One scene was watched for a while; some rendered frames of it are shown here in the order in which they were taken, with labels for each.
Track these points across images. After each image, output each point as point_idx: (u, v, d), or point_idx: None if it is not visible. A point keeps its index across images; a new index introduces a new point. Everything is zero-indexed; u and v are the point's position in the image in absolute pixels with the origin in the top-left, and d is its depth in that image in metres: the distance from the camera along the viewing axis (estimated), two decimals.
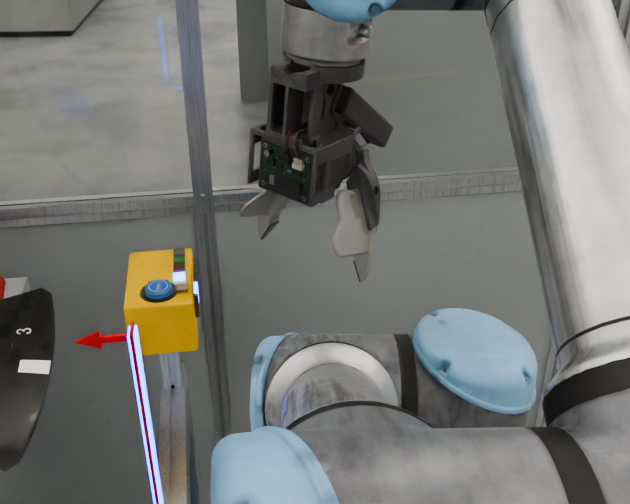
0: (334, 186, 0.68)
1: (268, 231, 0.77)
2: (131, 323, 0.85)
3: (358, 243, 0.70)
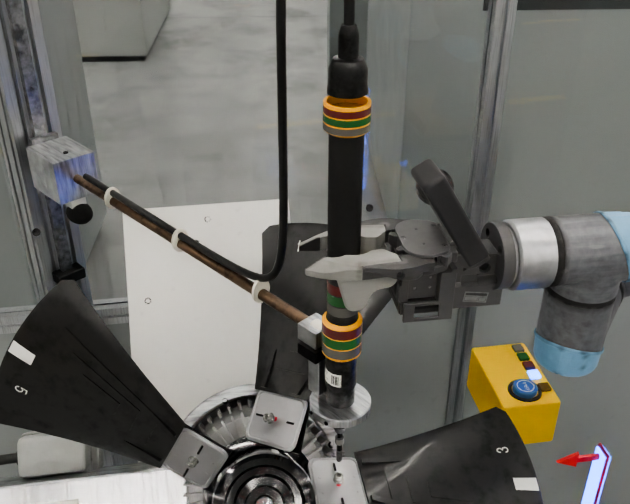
0: (393, 252, 0.81)
1: (316, 267, 0.74)
2: (600, 444, 0.98)
3: None
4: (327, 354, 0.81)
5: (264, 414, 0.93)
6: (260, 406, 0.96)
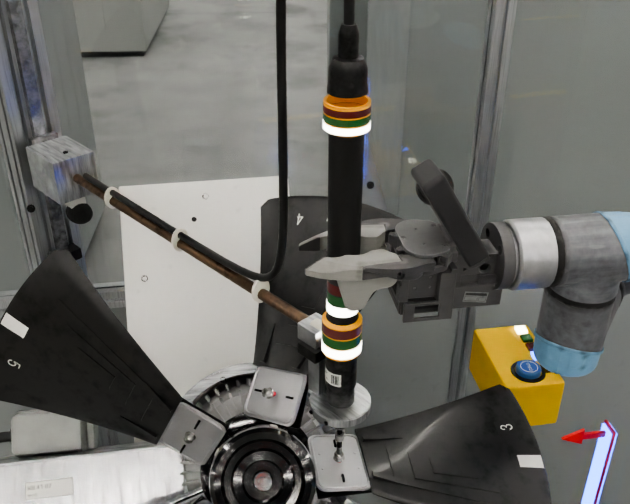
0: (393, 252, 0.81)
1: (316, 267, 0.74)
2: (606, 421, 0.96)
3: None
4: (327, 354, 0.81)
5: (263, 389, 0.91)
6: (258, 381, 0.94)
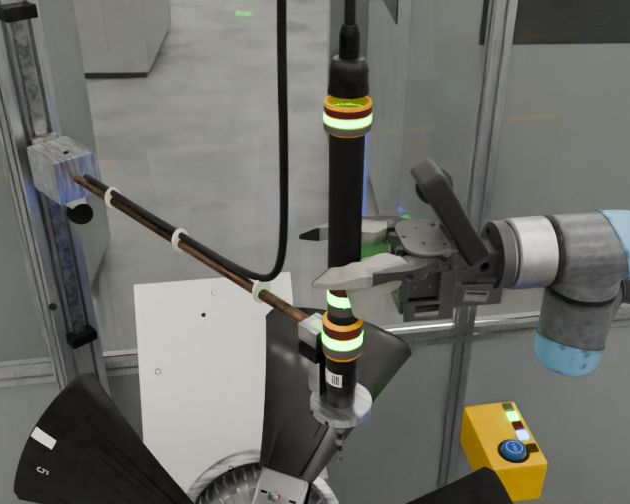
0: (393, 251, 0.81)
1: (322, 279, 0.73)
2: None
3: None
4: (328, 354, 0.81)
5: (268, 493, 1.00)
6: (264, 483, 1.03)
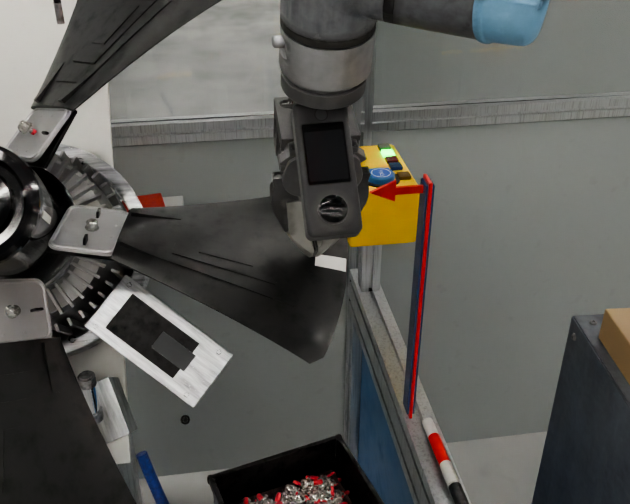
0: None
1: (314, 247, 0.76)
2: (425, 174, 0.81)
3: None
4: None
5: (20, 121, 0.76)
6: None
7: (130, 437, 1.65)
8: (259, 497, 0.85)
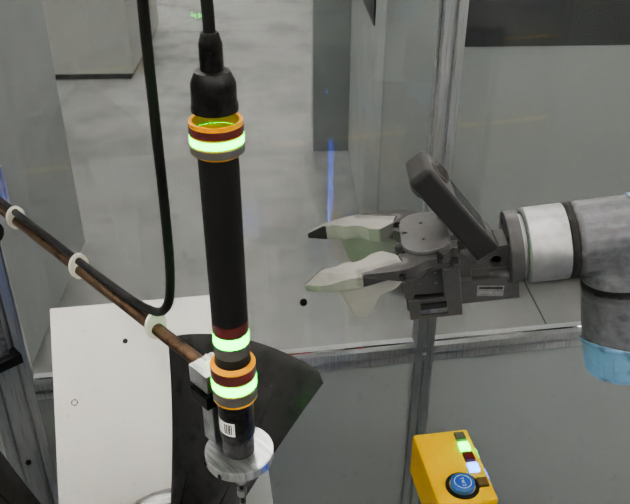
0: None
1: (316, 281, 0.73)
2: None
3: (351, 238, 0.80)
4: (217, 401, 0.72)
5: None
6: None
7: None
8: None
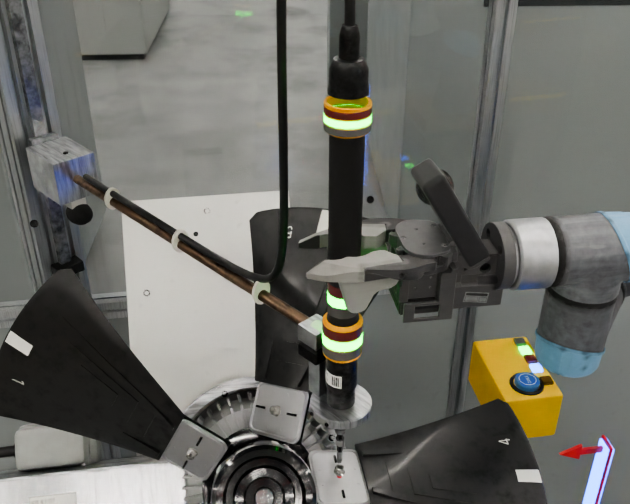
0: (393, 252, 0.80)
1: (317, 270, 0.74)
2: (603, 436, 0.97)
3: None
4: (328, 355, 0.81)
5: (341, 464, 0.92)
6: (342, 456, 0.95)
7: None
8: None
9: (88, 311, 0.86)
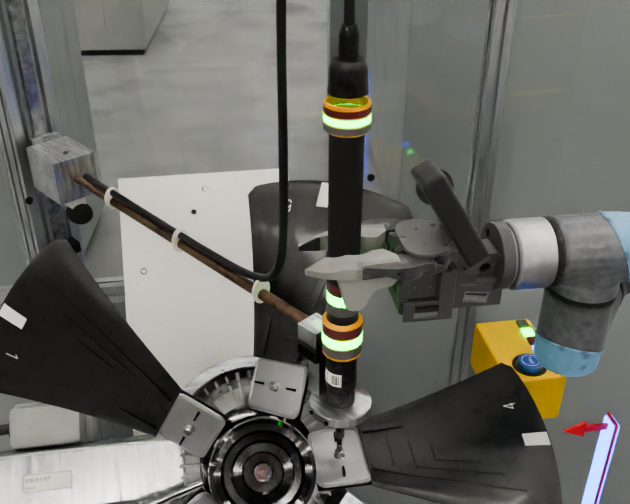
0: (393, 252, 0.81)
1: (316, 268, 0.74)
2: (608, 413, 0.96)
3: None
4: (328, 354, 0.81)
5: (340, 452, 0.90)
6: None
7: None
8: None
9: (83, 282, 0.85)
